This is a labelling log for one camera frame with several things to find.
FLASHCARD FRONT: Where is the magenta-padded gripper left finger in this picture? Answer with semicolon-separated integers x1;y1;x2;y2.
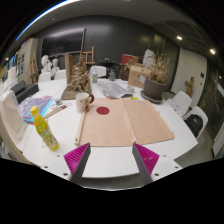
42;142;92;185

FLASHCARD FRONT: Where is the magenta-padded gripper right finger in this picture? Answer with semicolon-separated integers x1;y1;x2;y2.
131;142;184;186

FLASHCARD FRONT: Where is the yellow drink bottle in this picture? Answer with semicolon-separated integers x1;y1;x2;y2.
30;105;60;152

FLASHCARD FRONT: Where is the tan wooden drawing board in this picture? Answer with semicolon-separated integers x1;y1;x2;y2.
74;97;176;148

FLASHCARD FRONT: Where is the flat round red coaster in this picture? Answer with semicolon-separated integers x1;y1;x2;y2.
95;106;111;116

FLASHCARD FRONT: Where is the black backpack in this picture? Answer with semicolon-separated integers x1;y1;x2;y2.
184;113;204;137

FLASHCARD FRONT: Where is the newspaper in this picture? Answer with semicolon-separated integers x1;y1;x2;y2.
96;80;134;99

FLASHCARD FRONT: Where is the golden figure sculpture wooden base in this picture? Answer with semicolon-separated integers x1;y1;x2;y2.
60;53;93;101

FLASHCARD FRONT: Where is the cardboard box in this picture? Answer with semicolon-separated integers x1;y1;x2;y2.
127;63;152;89

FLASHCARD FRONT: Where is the wooden mannequin figure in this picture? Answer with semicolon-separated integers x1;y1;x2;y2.
184;76;195;98

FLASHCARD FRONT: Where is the white spray bottle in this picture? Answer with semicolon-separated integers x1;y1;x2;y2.
91;65;99;84

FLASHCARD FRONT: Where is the black box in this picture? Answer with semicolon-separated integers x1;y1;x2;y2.
11;79;40;104

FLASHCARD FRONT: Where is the grey glass bottle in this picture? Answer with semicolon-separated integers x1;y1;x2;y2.
108;68;117;82

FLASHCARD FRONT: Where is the white plaster bust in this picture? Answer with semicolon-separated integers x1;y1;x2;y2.
50;58;61;79
40;54;52;74

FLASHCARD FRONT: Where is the wooden easel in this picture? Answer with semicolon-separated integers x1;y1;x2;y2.
29;51;40;84
79;45;97;66

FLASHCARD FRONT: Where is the red box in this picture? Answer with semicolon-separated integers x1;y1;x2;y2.
120;53;139;66

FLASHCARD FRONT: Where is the white wrapped plaster figure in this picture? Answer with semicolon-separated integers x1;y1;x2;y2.
143;49;156;68

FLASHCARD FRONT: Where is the white cabinet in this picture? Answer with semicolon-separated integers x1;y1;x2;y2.
16;38;39;84

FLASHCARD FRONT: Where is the long ceiling light strip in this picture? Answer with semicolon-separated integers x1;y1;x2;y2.
14;0;83;42

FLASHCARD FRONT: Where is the white spotted mug brown handle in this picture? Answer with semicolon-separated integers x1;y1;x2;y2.
75;92;95;114

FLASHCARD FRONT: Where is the dark wall screen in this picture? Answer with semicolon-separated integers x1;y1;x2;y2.
40;27;86;58

